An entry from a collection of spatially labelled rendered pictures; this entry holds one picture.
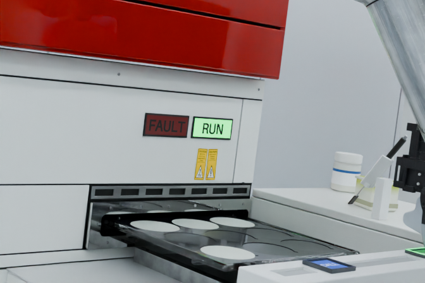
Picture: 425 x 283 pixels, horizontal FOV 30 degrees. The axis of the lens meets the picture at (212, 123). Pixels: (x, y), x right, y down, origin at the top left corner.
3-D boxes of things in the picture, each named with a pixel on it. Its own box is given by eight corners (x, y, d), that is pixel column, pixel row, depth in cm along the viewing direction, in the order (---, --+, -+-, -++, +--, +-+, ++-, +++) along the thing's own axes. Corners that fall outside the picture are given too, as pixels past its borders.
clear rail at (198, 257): (100, 224, 161) (101, 217, 161) (106, 223, 162) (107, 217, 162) (224, 273, 133) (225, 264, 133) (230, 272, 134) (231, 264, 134)
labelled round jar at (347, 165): (324, 187, 202) (329, 151, 201) (341, 187, 207) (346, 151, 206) (346, 193, 197) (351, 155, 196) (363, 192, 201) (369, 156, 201)
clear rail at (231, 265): (218, 271, 134) (219, 263, 134) (355, 256, 160) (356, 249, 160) (224, 273, 133) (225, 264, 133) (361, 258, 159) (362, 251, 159)
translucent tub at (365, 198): (350, 204, 178) (355, 174, 178) (378, 206, 181) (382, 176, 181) (369, 211, 172) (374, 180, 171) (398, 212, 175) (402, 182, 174)
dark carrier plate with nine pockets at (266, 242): (110, 222, 161) (110, 220, 161) (233, 217, 184) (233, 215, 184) (225, 266, 136) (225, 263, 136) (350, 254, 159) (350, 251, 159)
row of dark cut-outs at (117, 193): (88, 198, 156) (90, 186, 156) (246, 195, 186) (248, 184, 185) (90, 198, 156) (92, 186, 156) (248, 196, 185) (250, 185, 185)
